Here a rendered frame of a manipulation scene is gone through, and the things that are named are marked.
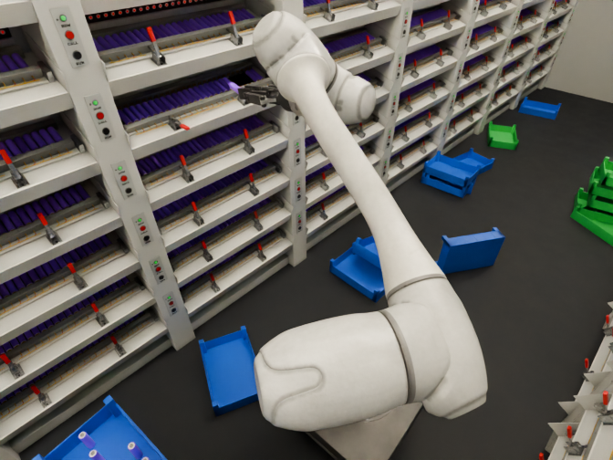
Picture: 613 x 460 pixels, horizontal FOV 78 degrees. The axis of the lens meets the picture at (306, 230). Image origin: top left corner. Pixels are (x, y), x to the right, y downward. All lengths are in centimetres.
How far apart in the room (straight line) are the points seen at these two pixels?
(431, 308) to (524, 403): 126
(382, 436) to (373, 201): 81
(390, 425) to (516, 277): 121
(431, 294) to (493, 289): 154
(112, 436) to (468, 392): 94
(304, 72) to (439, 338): 49
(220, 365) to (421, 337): 127
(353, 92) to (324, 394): 57
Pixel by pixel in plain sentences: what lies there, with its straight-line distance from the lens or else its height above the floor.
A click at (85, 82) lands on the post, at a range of 113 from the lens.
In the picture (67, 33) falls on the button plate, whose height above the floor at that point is 124.
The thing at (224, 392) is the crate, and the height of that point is 0.
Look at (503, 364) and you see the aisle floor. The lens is 187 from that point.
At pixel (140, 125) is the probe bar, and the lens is 126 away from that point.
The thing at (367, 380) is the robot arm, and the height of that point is 101.
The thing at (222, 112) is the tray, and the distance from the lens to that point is 135.
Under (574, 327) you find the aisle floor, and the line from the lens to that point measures 214.
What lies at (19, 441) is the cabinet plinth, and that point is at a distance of 181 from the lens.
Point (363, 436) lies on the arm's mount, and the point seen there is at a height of 27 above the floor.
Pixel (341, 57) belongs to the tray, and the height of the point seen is 96.
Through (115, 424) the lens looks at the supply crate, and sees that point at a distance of 126.
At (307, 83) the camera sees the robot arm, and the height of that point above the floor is 122.
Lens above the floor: 146
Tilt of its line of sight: 41 degrees down
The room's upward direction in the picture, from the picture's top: 1 degrees counter-clockwise
